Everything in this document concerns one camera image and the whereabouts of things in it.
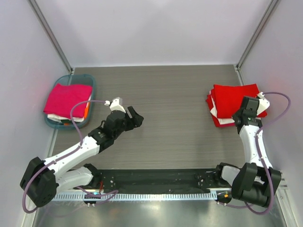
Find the folded red t-shirt in stack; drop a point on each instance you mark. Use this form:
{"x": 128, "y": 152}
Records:
{"x": 208, "y": 101}

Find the left aluminium frame post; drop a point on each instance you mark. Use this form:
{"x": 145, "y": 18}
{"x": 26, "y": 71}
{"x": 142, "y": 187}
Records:
{"x": 42, "y": 20}

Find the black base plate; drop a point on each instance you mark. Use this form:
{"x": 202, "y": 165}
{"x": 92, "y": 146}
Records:
{"x": 158, "y": 181}

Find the slotted cable duct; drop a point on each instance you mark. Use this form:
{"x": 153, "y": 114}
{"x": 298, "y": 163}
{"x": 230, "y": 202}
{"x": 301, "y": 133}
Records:
{"x": 81, "y": 196}

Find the folded pink t-shirt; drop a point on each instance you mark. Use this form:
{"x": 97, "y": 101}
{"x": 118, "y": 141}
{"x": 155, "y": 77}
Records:
{"x": 63, "y": 98}

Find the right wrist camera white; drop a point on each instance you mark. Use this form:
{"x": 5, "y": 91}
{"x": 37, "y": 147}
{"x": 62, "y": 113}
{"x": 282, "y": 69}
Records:
{"x": 264, "y": 104}

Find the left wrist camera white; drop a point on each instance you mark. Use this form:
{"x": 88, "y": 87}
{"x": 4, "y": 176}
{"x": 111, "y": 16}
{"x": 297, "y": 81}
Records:
{"x": 115, "y": 105}

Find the red t-shirt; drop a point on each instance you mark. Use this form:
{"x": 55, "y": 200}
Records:
{"x": 226, "y": 100}
{"x": 208, "y": 101}

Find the orange t-shirt in basket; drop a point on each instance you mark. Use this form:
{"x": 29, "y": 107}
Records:
{"x": 86, "y": 110}

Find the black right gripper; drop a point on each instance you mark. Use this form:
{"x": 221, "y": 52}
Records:
{"x": 240, "y": 117}

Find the aluminium frame post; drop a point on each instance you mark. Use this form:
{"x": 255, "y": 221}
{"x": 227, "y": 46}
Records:
{"x": 257, "y": 32}
{"x": 42, "y": 20}

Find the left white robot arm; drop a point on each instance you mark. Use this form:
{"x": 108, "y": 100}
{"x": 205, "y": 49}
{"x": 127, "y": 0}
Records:
{"x": 43, "y": 179}

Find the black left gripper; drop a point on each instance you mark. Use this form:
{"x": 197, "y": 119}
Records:
{"x": 129, "y": 118}

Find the right aluminium frame post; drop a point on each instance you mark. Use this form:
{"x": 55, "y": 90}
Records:
{"x": 257, "y": 32}

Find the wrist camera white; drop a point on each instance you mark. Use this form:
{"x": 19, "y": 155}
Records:
{"x": 115, "y": 105}
{"x": 264, "y": 104}

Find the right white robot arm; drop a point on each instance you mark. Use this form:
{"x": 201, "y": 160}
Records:
{"x": 256, "y": 182}

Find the folded white t-shirt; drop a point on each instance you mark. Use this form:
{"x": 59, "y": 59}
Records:
{"x": 222, "y": 121}

